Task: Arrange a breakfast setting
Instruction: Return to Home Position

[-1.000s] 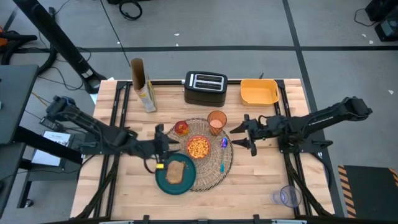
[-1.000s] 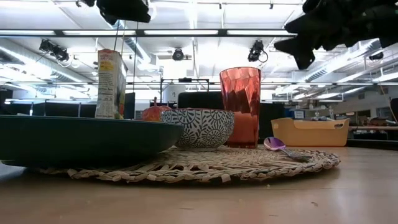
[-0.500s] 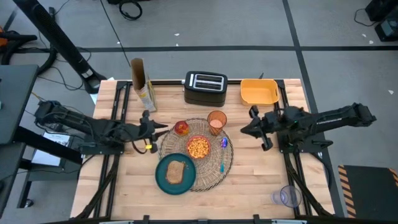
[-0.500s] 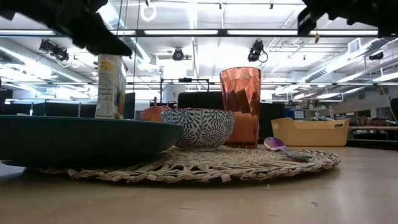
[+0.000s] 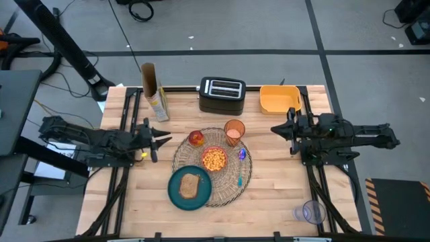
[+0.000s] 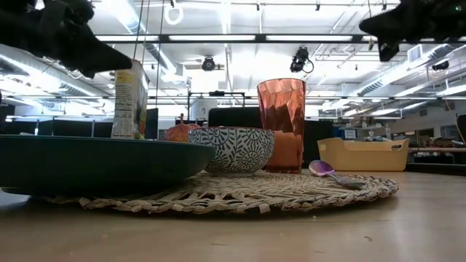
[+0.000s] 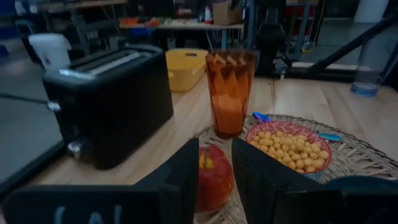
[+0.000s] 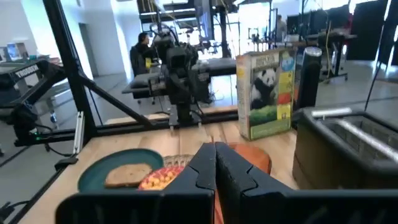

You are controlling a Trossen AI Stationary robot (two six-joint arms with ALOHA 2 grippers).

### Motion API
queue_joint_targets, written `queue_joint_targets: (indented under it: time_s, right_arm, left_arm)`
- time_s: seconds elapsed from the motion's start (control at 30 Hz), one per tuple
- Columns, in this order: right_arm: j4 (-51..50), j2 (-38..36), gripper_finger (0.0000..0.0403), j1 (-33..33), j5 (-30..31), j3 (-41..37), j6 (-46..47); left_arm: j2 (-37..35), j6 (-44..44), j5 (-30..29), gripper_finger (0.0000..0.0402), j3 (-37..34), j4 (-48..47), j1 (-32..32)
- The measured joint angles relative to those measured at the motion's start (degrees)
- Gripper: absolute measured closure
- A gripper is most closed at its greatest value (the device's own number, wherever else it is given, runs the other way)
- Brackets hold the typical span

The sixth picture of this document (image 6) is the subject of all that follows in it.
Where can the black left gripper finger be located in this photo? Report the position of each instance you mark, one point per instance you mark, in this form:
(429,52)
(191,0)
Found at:
(98,58)

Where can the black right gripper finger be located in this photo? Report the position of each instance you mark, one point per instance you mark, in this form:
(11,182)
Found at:
(389,25)
(388,51)

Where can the cardboard cereal box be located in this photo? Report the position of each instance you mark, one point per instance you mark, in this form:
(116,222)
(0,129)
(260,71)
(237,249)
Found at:
(127,105)

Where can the teal round plate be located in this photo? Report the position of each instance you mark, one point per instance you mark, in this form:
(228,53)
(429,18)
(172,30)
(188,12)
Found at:
(91,163)

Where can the red orange apple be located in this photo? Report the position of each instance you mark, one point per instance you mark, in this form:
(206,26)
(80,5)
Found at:
(178,132)

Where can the orange faceted tumbler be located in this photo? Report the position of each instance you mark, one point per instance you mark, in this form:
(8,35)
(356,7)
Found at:
(282,120)

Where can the iridescent rainbow metal spoon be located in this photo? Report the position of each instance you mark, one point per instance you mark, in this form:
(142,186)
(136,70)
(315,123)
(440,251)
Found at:
(322,169)

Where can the patterned bowl with red inside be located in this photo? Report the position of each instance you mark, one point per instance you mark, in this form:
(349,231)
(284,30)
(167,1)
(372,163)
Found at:
(233,151)

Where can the yellow plastic basket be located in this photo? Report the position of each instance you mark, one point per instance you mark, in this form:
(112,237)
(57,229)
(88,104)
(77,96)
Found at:
(364,156)

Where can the black overhead rig bar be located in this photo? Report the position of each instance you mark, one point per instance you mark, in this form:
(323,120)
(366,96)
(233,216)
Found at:
(260,38)

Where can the round woven straw placemat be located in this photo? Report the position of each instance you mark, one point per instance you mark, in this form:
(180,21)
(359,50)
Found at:
(255,193)

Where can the round black overhead camera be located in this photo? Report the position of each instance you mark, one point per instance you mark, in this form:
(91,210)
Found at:
(208,64)

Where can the black metal rack frame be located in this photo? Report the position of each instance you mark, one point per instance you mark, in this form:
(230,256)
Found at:
(216,94)

